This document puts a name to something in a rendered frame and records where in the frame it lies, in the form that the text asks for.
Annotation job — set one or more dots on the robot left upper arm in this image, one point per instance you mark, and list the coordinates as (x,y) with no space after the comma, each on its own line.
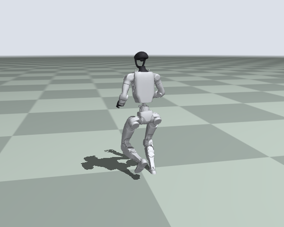
(126,84)

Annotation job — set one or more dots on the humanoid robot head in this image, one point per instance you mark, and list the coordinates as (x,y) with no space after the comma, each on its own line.
(142,56)

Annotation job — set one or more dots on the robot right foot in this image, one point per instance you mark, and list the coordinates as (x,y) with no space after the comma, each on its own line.
(153,171)

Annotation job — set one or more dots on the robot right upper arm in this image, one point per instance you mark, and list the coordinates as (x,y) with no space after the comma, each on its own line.
(159,85)

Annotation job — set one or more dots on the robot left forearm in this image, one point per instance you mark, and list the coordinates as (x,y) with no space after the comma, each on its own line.
(122,103)

